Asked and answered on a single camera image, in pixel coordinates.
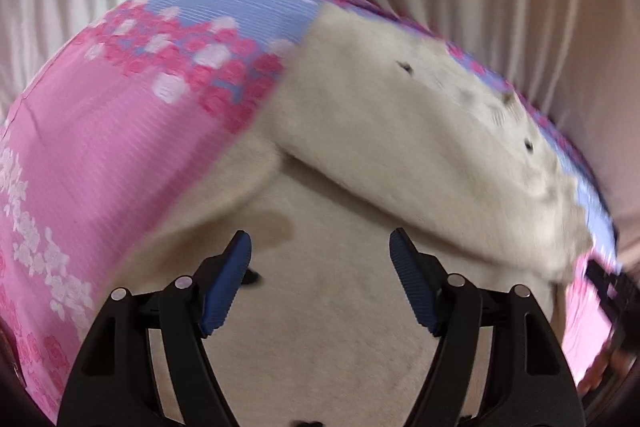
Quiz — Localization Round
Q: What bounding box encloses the cream knit sweater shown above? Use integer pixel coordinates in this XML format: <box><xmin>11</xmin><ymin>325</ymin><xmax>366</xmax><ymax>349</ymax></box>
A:
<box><xmin>117</xmin><ymin>5</ymin><xmax>589</xmax><ymax>426</ymax></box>

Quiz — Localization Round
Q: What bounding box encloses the person's right hand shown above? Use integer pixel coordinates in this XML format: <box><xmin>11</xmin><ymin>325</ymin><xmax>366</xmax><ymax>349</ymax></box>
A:
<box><xmin>577</xmin><ymin>347</ymin><xmax>625</xmax><ymax>397</ymax></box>

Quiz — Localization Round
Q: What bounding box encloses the pink blue rose bedspread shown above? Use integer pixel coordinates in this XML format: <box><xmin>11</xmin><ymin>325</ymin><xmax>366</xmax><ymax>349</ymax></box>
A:
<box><xmin>1</xmin><ymin>0</ymin><xmax>615</xmax><ymax>419</ymax></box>

